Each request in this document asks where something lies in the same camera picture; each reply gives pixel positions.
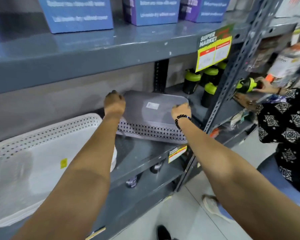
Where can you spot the person's left forearm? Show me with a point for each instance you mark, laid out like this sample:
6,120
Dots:
90,172

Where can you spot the person's right forearm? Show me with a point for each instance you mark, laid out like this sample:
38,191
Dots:
227,172

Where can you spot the black bottle with green lid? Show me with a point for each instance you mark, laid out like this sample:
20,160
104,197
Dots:
247,85
191,82
208,96
210,73
222,65

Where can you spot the white cardboard box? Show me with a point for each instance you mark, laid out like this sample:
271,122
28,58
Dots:
293,6

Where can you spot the person's left fingers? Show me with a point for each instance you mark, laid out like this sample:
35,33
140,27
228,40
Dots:
115,94

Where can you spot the grey metal shelf rack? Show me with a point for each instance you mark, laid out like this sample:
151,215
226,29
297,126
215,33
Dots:
65,54

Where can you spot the white printed packet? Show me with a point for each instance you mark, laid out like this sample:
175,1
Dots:
290,62

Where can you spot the person's black shoe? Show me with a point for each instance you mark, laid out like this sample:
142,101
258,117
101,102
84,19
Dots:
163,233

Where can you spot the person's left hand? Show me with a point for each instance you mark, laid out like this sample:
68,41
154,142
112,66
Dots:
114,104

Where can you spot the person's right fingers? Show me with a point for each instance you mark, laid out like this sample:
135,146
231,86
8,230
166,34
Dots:
183,105

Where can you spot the grey perforated plastic basket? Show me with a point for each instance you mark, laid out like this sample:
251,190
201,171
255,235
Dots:
150,114

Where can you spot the person's right hand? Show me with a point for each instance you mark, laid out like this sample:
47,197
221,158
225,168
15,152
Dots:
181,111

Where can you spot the blue and purple cardboard box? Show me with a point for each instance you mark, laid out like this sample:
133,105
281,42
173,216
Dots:
152,9
205,8

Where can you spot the large blue cardboard box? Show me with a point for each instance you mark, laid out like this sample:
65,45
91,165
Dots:
76,14

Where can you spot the yellow and green price sign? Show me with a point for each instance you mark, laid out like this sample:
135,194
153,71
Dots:
212,51

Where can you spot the white perforated plastic basket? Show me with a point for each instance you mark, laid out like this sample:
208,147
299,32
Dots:
27,162

